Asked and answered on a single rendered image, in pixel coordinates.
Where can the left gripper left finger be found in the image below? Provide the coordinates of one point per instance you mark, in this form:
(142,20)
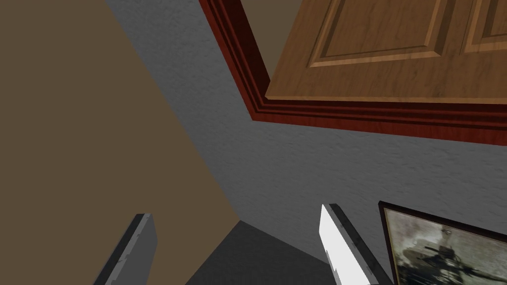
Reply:
(128,253)

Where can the dark framed grey picture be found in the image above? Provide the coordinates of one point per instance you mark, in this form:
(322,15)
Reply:
(439,249)

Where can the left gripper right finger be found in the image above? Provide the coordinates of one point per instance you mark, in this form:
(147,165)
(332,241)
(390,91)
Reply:
(345,250)

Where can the brown panelled wooden door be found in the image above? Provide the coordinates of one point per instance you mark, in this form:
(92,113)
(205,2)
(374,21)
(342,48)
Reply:
(388,51)

